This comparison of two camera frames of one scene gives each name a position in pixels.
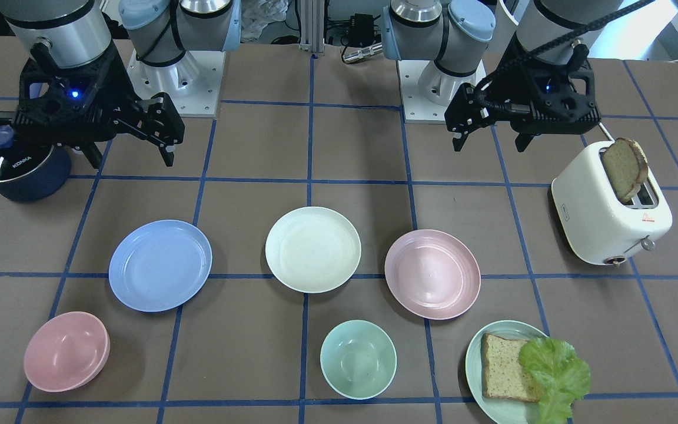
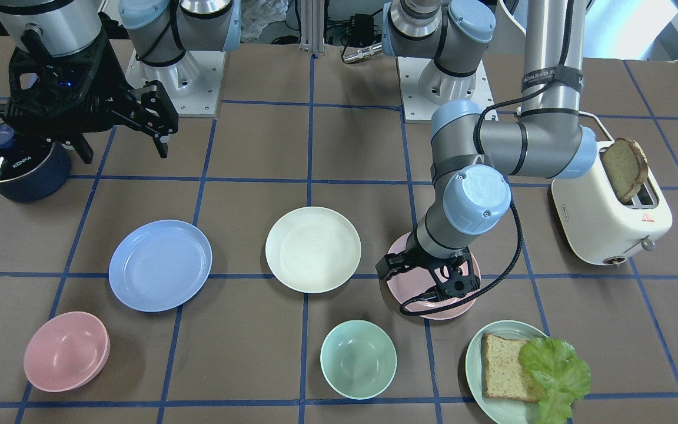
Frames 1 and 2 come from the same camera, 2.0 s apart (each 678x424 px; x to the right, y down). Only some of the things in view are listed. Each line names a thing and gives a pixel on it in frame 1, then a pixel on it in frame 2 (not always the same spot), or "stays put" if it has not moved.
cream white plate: (313, 249) stays put
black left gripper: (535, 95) -> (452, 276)
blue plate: (159, 265) stays put
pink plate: (432, 274) stays put
